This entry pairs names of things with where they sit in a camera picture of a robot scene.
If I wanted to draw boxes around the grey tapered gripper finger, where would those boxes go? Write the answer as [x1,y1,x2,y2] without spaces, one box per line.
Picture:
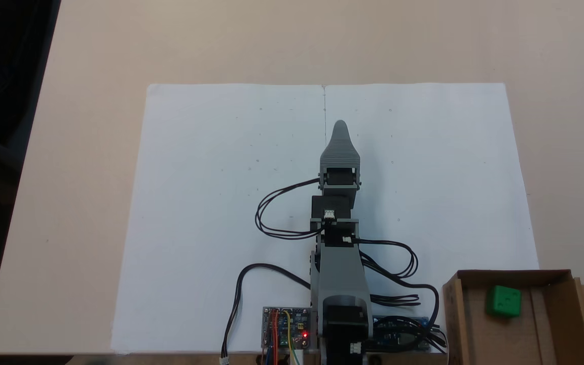
[320,120,361,168]

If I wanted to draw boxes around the green dice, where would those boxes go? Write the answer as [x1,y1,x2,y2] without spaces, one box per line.
[485,285,522,319]

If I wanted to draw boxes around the white paper sheet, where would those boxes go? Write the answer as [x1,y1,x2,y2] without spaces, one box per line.
[322,83,541,354]
[111,84,329,354]

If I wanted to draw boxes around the blue circuit board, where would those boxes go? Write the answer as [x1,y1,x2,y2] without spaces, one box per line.
[372,315,432,351]

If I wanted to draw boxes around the brown cardboard box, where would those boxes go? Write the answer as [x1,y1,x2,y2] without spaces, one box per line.
[442,269,584,365]

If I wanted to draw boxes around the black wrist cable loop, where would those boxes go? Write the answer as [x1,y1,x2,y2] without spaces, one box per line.
[254,178,324,240]

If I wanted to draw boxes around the black elbow cable loop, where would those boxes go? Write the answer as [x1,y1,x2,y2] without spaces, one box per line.
[352,238,421,307]

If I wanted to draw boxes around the black cable with white plug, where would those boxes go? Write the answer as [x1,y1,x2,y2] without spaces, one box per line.
[221,263,313,364]

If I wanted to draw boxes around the black base cable bundle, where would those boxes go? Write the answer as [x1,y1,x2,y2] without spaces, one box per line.
[369,283,449,353]

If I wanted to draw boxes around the circuit board with coloured wires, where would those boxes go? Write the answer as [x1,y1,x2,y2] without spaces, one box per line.
[262,306,313,351]

